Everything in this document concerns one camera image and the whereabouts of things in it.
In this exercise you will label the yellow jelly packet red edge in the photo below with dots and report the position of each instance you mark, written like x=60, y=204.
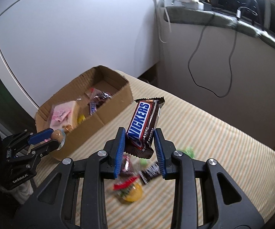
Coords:
x=130, y=192

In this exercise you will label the yellow candy packet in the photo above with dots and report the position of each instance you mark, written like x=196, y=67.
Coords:
x=81, y=119

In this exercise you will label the light green snack packet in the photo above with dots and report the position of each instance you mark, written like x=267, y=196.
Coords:
x=188, y=152

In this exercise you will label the mini chocolate bar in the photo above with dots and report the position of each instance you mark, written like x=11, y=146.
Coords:
x=93, y=108

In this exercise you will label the brown round snack packet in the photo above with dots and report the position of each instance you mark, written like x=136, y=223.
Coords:
x=57, y=134

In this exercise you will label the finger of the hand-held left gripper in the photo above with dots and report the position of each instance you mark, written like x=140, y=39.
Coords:
x=44, y=149
x=41, y=136

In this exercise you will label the black and white candy packet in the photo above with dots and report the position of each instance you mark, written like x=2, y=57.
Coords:
x=150, y=171

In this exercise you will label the bread packet with pink label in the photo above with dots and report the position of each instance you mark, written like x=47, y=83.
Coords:
x=61, y=114

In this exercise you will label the brown cardboard box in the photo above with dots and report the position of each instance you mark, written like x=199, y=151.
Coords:
x=113, y=114

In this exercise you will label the black tripod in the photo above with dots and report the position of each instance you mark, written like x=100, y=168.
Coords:
x=254, y=7

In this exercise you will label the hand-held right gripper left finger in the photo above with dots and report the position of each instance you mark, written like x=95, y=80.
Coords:
x=119, y=152

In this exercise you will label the large brown chocolate bar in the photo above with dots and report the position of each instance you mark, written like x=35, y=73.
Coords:
x=139, y=119

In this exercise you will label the striped blanket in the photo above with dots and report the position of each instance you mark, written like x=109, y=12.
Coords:
x=211, y=128

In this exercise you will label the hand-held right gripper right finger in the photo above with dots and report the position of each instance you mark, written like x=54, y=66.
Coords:
x=160, y=155

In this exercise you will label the small green candy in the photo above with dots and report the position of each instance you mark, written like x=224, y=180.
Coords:
x=143, y=162

